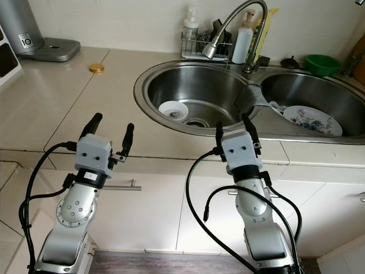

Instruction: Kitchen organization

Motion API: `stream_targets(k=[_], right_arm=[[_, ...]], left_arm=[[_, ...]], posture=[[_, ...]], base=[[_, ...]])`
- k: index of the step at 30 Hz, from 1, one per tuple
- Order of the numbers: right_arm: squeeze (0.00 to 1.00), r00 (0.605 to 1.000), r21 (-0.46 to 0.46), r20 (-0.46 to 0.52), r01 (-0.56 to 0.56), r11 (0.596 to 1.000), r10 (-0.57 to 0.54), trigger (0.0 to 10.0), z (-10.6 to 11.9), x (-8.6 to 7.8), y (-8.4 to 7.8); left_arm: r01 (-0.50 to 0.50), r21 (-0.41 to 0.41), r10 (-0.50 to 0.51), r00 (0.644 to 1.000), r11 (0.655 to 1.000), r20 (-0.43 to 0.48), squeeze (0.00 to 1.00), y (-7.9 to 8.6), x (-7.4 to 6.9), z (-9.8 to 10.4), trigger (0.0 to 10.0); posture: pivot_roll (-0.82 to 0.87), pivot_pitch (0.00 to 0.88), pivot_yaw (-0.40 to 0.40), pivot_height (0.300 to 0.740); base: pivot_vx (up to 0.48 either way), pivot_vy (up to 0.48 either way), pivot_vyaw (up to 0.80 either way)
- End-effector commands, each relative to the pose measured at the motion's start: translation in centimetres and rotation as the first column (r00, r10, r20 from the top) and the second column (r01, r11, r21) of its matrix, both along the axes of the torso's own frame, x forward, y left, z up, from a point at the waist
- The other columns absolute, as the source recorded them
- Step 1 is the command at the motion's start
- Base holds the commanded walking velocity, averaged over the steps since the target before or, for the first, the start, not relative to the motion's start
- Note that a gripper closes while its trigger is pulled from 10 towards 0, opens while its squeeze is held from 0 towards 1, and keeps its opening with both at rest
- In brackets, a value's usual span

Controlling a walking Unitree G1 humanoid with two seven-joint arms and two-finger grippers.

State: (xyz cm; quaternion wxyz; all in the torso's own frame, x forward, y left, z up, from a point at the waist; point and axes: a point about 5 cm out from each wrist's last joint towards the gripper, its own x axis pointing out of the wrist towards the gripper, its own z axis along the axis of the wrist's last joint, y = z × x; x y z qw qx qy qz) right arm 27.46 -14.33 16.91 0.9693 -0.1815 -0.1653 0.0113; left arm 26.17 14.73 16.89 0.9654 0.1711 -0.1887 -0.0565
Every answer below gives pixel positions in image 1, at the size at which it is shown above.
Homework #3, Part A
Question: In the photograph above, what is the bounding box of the silver gooseneck spring faucet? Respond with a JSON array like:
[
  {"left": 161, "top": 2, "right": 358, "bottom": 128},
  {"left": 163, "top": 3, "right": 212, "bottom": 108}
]
[{"left": 202, "top": 0, "right": 269, "bottom": 74}]

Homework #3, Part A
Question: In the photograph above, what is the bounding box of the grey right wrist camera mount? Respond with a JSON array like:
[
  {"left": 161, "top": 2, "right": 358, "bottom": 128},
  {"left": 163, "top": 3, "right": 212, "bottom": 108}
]
[{"left": 222, "top": 129, "right": 260, "bottom": 175}]

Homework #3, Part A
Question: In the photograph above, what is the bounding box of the white round sink strainer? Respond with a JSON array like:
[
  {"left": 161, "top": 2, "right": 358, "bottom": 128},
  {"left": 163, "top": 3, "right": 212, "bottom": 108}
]
[{"left": 158, "top": 100, "right": 189, "bottom": 120}]

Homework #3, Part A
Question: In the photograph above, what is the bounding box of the grey countertop water dispenser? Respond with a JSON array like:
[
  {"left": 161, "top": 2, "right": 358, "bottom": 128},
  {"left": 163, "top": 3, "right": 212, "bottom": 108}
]
[{"left": 0, "top": 0, "right": 82, "bottom": 62}]

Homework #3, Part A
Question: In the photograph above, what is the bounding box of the loose-ended black right arm cable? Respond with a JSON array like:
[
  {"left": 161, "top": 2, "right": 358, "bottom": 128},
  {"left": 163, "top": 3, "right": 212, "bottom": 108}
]
[{"left": 202, "top": 186, "right": 303, "bottom": 269}]

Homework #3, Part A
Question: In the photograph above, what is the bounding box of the stainless steel double sink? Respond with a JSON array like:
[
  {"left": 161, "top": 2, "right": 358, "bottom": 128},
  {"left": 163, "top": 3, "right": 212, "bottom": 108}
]
[{"left": 134, "top": 59, "right": 365, "bottom": 143}]

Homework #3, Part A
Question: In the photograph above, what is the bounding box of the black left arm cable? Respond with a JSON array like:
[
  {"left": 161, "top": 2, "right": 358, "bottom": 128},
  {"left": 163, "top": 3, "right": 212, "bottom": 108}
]
[{"left": 19, "top": 140, "right": 75, "bottom": 274}]

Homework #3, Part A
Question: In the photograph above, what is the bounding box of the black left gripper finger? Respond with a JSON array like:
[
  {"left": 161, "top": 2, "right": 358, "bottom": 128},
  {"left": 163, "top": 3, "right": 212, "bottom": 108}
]
[
  {"left": 83, "top": 112, "right": 103, "bottom": 140},
  {"left": 121, "top": 123, "right": 135, "bottom": 158}
]

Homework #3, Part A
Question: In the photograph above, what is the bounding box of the white soap pump bottle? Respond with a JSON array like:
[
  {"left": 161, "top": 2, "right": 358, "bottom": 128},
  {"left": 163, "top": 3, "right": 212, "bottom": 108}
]
[{"left": 184, "top": 7, "right": 200, "bottom": 41}]

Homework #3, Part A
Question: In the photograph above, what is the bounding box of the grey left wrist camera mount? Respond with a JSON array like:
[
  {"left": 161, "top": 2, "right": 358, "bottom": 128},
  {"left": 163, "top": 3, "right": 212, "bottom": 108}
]
[{"left": 75, "top": 135, "right": 113, "bottom": 175}]

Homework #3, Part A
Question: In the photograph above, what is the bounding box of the metal wire sink rack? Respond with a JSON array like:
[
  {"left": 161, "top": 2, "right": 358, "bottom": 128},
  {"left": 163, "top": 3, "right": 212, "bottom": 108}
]
[{"left": 180, "top": 31, "right": 234, "bottom": 62}]

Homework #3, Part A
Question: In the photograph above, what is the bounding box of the white floral plate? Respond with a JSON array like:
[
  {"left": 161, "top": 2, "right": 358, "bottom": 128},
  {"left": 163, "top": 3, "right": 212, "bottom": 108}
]
[{"left": 282, "top": 105, "right": 343, "bottom": 136}]

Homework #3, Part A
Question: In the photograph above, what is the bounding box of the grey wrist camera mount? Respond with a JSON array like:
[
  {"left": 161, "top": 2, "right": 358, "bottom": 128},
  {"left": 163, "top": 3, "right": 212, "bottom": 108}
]
[
  {"left": 75, "top": 135, "right": 113, "bottom": 175},
  {"left": 222, "top": 129, "right": 260, "bottom": 175}
]

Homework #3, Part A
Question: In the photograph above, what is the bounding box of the grey dish rag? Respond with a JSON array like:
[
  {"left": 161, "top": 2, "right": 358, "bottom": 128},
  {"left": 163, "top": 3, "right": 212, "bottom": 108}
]
[{"left": 237, "top": 83, "right": 277, "bottom": 115}]

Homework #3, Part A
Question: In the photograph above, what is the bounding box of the dark curved faucet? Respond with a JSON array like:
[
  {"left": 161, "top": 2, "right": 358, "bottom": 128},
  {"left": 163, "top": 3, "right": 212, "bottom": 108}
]
[{"left": 342, "top": 35, "right": 365, "bottom": 78}]

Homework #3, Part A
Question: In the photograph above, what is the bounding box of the white bottle brown cap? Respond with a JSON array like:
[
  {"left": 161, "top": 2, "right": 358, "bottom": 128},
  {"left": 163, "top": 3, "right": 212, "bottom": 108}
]
[{"left": 231, "top": 11, "right": 256, "bottom": 65}]

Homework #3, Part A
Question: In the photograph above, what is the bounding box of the green plastic bowl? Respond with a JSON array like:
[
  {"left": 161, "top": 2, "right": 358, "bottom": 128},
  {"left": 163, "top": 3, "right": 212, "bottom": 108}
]
[{"left": 304, "top": 54, "right": 342, "bottom": 77}]

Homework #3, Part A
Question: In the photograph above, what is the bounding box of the steel wool scrubber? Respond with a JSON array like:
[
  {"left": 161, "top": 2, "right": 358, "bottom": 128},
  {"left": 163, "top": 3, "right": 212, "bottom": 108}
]
[{"left": 197, "top": 33, "right": 214, "bottom": 47}]

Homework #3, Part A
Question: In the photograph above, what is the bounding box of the yellow cleaning cloth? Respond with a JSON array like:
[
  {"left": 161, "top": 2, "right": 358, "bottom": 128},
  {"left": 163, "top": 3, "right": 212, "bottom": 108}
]
[{"left": 254, "top": 7, "right": 280, "bottom": 58}]

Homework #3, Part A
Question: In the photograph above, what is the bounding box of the long black right arm cable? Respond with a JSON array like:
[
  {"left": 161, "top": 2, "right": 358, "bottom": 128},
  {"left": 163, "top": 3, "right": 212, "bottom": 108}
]
[{"left": 184, "top": 150, "right": 260, "bottom": 274}]

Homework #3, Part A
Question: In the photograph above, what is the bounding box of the white countertop appliance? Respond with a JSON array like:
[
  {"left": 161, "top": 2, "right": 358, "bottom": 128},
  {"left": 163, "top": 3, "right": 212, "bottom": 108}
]
[{"left": 0, "top": 26, "right": 18, "bottom": 86}]

